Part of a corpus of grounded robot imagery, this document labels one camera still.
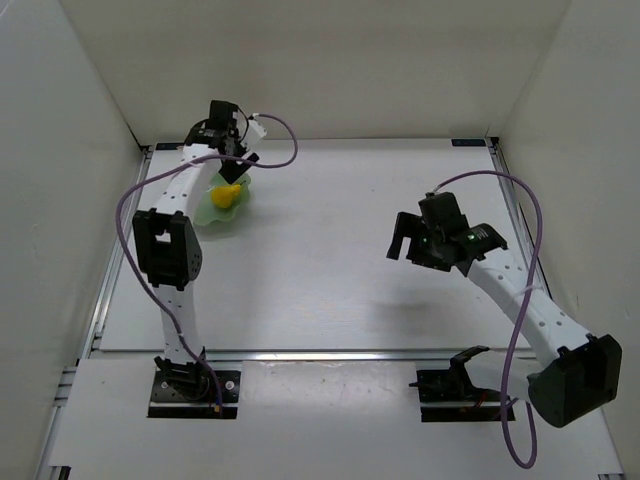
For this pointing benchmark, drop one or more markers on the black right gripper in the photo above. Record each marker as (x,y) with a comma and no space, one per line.
(415,242)

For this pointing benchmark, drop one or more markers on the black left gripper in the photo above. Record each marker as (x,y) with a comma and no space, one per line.
(233,163)

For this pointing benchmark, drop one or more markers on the yellow fake pear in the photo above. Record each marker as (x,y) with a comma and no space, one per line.
(226,196)

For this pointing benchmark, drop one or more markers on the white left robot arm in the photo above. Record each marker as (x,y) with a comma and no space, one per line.
(165,253)

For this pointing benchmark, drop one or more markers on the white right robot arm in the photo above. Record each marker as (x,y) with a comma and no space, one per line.
(573,373)

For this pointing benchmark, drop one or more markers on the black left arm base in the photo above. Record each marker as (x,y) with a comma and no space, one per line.
(189,392)

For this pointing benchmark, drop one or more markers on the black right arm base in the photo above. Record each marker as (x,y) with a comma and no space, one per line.
(467,390)

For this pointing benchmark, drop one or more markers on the green glass fruit bowl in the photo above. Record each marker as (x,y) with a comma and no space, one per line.
(206,213)

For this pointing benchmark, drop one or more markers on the blue left corner label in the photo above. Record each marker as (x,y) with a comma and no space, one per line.
(168,146)

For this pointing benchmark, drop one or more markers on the blue corner label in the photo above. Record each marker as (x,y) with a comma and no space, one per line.
(168,146)
(468,142)

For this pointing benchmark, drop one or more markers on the blue right corner label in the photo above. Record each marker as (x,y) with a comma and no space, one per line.
(468,142)

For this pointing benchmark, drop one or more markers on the white front cover panel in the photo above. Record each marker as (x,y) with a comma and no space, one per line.
(310,420)

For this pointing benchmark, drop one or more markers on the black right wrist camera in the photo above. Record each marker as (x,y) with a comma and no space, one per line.
(441,213)

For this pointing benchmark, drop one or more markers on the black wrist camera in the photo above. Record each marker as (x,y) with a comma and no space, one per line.
(223,115)
(441,213)

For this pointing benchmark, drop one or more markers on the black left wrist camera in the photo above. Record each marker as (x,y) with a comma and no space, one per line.
(223,115)

